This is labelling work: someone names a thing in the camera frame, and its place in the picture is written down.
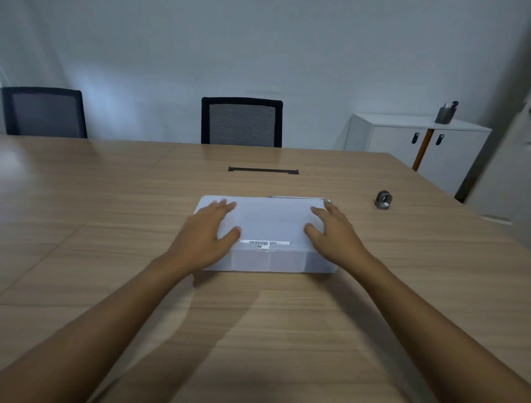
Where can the person's left hand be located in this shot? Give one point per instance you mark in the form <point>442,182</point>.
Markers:
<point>199,238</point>

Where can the person's right hand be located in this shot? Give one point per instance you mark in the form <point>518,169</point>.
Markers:
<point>338,243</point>

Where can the person's left thumb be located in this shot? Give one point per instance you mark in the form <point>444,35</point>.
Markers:
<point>230,236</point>

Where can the person's right thumb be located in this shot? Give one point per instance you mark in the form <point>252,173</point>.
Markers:
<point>312,233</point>

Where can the white translucent plastic box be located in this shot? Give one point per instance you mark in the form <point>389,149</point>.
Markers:
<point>269,224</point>

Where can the person's right forearm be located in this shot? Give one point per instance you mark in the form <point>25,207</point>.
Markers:
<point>431,332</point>

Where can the person's left forearm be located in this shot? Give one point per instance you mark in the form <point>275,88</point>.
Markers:
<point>95,324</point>

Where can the silver metal bar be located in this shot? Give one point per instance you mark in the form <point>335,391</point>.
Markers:
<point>294,197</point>

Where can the black mesh office chair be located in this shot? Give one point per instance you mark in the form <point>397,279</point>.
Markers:
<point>241,123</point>

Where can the orange wooden leg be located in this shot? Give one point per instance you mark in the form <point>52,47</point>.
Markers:
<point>423,150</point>

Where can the white cabinet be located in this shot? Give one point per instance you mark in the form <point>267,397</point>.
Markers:
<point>452,153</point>

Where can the grey pen holder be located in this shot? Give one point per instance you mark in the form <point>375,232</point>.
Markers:
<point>444,116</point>

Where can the white door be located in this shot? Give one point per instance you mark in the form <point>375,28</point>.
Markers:
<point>504,174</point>

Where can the grey mesh office chair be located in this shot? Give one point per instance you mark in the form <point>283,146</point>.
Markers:
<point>43,113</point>

